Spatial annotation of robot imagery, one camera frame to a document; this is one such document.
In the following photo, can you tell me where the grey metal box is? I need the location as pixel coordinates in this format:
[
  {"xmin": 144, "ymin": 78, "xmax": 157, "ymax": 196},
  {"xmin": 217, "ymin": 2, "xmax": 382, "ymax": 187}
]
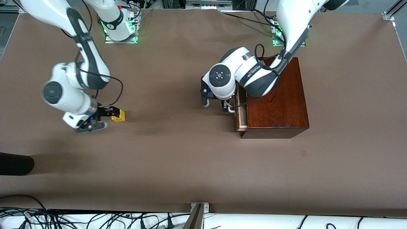
[{"xmin": 185, "ymin": 0, "xmax": 233, "ymax": 8}]

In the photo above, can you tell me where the silver corner frame profile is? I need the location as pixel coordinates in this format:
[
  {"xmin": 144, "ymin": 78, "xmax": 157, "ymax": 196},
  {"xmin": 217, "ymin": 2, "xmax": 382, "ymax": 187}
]
[{"xmin": 383, "ymin": 0, "xmax": 407, "ymax": 22}]

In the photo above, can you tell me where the small metal bracket plate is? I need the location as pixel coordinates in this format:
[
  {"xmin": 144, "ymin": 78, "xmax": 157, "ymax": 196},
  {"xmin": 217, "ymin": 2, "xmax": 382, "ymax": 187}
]
[{"xmin": 190, "ymin": 202, "xmax": 210, "ymax": 213}]

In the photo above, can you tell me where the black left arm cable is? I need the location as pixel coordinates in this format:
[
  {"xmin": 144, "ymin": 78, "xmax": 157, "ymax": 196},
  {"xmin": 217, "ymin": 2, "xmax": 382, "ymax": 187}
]
[{"xmin": 235, "ymin": 43, "xmax": 288, "ymax": 108}]

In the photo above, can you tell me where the dark wooden drawer cabinet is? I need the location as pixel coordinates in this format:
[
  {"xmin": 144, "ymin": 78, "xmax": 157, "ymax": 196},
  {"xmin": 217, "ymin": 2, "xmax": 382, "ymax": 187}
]
[{"xmin": 239, "ymin": 57, "xmax": 310, "ymax": 139}]

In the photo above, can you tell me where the yellow block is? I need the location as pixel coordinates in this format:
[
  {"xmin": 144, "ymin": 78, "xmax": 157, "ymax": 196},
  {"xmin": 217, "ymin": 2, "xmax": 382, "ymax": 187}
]
[{"xmin": 111, "ymin": 110, "xmax": 126, "ymax": 123}]

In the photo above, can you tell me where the long black cable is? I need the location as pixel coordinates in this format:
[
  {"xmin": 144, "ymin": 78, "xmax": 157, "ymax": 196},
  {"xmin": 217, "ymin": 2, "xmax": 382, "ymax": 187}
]
[{"xmin": 221, "ymin": 9, "xmax": 278, "ymax": 27}]

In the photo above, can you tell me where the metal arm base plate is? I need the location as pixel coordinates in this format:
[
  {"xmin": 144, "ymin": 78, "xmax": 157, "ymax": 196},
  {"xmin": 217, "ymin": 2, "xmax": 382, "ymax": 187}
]
[
  {"xmin": 104, "ymin": 13, "xmax": 138, "ymax": 44},
  {"xmin": 272, "ymin": 17, "xmax": 307, "ymax": 47}
]

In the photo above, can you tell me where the white ledge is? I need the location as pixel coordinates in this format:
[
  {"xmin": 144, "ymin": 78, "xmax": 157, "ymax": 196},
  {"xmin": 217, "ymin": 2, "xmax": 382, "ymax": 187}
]
[{"xmin": 0, "ymin": 208, "xmax": 407, "ymax": 229}]

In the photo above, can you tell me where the dark metal post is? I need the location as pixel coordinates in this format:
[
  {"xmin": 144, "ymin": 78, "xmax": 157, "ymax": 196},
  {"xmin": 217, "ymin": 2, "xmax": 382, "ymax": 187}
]
[{"xmin": 184, "ymin": 204, "xmax": 204, "ymax": 229}]

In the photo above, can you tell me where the black cylinder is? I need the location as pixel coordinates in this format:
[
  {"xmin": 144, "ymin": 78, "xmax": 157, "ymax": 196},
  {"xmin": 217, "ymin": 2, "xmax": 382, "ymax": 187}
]
[{"xmin": 0, "ymin": 152, "xmax": 35, "ymax": 176}]

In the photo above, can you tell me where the silver frame bar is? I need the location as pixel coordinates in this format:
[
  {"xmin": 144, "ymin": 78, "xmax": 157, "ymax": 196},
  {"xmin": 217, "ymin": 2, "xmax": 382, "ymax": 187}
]
[{"xmin": 0, "ymin": 7, "xmax": 27, "ymax": 14}]

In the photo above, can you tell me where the brown table cover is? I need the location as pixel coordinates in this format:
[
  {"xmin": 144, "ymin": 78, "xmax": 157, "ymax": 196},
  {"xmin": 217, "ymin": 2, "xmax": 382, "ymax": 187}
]
[{"xmin": 0, "ymin": 6, "xmax": 407, "ymax": 218}]

